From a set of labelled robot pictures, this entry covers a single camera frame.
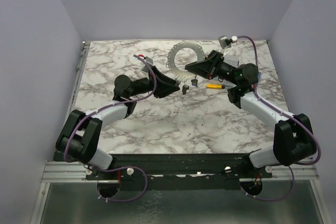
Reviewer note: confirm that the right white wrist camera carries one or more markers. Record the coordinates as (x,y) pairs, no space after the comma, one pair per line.
(226,43)

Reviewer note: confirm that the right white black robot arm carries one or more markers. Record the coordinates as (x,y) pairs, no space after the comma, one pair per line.
(293,139)

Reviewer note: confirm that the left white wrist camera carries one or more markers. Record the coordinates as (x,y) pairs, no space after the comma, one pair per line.
(147,65)

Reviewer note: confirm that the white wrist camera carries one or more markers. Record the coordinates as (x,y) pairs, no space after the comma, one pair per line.
(226,43)
(147,65)

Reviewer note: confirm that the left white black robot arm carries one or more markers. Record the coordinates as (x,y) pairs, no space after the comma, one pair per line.
(79,137)

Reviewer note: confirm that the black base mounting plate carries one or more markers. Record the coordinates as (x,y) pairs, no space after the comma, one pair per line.
(179,171)

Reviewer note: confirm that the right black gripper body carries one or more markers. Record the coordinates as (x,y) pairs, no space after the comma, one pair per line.
(216,64)

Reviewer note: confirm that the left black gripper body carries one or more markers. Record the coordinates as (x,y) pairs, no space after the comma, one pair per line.
(151,80)

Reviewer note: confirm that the clear plastic screw box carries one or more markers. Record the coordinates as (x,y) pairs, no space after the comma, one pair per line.
(231,60)

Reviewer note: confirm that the yellow handled screwdriver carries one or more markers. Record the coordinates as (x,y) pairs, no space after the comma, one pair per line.
(215,86)

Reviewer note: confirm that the perforated metal ring disc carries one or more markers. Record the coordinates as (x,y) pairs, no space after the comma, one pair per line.
(182,74)

